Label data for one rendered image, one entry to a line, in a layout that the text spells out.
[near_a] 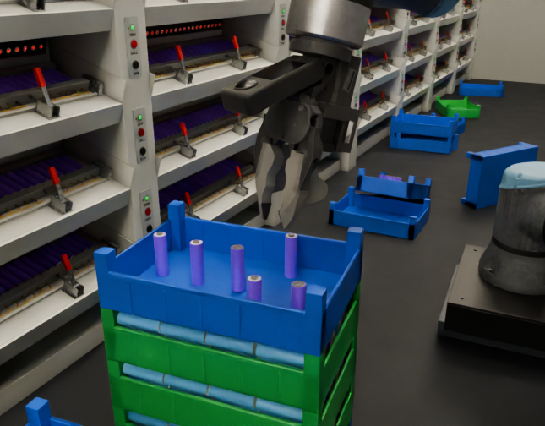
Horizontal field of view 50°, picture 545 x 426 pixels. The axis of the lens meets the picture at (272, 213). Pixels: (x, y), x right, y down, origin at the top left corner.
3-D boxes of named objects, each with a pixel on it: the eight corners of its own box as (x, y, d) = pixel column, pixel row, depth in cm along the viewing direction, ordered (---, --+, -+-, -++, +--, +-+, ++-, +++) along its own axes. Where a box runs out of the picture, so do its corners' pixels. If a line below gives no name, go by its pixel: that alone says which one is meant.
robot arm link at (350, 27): (333, -7, 60) (272, -9, 67) (322, 42, 61) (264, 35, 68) (387, 14, 66) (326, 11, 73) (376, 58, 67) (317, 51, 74)
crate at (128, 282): (361, 278, 84) (364, 226, 81) (319, 357, 67) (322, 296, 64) (177, 246, 94) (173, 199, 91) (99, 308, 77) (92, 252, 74)
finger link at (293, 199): (329, 232, 70) (340, 155, 69) (294, 232, 66) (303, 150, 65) (311, 228, 72) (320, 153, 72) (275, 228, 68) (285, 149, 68)
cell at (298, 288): (303, 289, 67) (302, 337, 70) (308, 281, 69) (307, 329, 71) (288, 286, 68) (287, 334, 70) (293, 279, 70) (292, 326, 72)
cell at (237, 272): (240, 250, 77) (242, 294, 79) (246, 245, 78) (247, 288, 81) (227, 248, 77) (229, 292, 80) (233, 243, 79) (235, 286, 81)
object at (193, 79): (271, 77, 185) (283, 34, 178) (147, 114, 135) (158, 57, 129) (218, 53, 191) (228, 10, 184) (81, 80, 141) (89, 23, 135)
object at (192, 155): (271, 136, 192) (283, 97, 185) (154, 193, 142) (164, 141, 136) (220, 111, 198) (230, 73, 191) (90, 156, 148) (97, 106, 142)
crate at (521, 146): (530, 195, 232) (513, 189, 238) (538, 145, 224) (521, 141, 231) (476, 210, 218) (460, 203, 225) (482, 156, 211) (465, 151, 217)
